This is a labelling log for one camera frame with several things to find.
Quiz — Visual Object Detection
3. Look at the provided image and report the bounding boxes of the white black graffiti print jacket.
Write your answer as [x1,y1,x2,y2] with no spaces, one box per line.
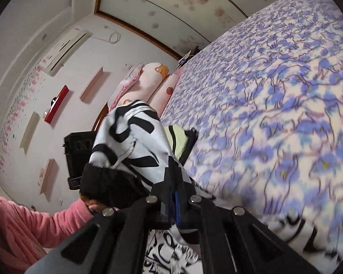
[80,100,341,273]

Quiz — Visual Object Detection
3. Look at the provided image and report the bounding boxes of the pink fleece left forearm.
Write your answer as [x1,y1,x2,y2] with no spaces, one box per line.
[0,197,93,273]

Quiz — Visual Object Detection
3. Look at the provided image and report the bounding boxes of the person's left hand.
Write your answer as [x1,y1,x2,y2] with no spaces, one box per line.
[85,200,109,213]

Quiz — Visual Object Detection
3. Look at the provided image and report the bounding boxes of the brown wooden headboard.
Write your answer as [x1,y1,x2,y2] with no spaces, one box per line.
[91,103,109,132]

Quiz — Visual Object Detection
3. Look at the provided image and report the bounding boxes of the rolled pink bear quilt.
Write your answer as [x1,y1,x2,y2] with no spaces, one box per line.
[108,63,183,116]

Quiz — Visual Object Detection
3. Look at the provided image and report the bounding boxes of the folded green black garment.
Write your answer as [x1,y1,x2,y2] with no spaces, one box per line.
[164,125,199,166]

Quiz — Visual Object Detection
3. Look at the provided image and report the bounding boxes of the purple cat print blanket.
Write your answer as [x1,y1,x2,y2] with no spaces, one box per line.
[158,0,343,274]

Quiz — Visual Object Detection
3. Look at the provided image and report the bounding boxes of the white floral sliding wardrobe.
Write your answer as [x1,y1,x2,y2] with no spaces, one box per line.
[97,0,277,56]

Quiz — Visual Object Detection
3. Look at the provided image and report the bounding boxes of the red wall shelf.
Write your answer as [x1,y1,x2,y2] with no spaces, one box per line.
[44,85,69,124]

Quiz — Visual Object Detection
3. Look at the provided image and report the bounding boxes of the white wall air conditioner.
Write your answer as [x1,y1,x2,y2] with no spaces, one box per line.
[39,27,90,76]

